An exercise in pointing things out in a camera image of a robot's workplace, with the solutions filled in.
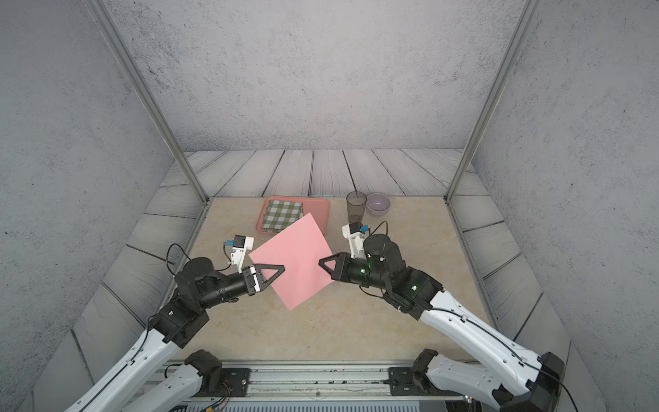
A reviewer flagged pink square paper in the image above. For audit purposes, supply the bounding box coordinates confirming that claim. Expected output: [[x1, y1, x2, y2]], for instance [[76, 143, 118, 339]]
[[250, 214, 332, 311]]

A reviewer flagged aluminium front rail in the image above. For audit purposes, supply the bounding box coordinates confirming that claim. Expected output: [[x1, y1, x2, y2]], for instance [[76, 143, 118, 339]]
[[86, 359, 547, 412]]

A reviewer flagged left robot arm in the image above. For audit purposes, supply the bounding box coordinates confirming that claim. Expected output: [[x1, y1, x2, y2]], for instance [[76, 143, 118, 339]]
[[70, 257, 285, 411]]

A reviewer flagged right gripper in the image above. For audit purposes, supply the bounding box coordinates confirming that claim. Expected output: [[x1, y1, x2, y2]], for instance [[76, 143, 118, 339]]
[[318, 251, 393, 294]]

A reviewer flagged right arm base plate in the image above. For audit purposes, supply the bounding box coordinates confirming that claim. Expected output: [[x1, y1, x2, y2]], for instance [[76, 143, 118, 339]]
[[384, 367, 459, 397]]

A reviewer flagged green checkered cloth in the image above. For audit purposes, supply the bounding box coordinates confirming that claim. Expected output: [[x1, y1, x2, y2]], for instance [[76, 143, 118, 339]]
[[261, 200, 304, 233]]

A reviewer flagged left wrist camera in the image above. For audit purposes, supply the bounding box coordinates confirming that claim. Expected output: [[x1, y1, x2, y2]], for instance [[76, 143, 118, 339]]
[[223, 234, 254, 272]]

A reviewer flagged translucent grey plastic cup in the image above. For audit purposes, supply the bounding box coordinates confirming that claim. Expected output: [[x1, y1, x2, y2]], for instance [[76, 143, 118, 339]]
[[346, 191, 367, 224]]

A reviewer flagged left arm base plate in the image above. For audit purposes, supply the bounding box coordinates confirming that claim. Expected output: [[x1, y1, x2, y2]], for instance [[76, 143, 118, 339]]
[[197, 367, 252, 398]]

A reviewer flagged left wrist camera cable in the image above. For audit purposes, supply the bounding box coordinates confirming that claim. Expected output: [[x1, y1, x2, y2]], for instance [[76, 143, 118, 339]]
[[165, 243, 233, 279]]

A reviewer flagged small lavender bowl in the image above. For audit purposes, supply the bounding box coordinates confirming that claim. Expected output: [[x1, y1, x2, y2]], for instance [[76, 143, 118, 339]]
[[366, 193, 391, 216]]

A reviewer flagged pink plastic tray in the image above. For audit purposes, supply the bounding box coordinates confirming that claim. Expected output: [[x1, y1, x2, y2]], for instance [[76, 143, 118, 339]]
[[256, 196, 331, 234]]

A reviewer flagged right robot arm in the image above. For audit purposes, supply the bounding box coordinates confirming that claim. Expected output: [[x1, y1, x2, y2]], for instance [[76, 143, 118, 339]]
[[319, 234, 565, 411]]

